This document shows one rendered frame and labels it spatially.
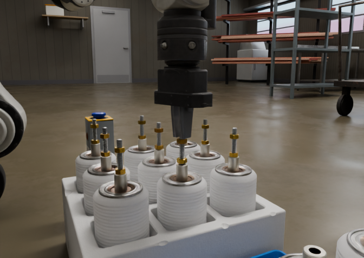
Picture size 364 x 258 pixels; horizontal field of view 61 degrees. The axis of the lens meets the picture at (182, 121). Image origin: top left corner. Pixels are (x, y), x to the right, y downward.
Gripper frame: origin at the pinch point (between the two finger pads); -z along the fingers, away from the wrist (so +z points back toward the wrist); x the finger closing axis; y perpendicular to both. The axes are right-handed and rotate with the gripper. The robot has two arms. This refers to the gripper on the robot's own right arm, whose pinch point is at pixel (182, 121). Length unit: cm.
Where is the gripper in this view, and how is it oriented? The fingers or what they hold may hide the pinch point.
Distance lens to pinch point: 57.0
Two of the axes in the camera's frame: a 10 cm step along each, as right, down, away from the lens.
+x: -7.4, -1.2, 6.6
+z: 0.0, -9.9, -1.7
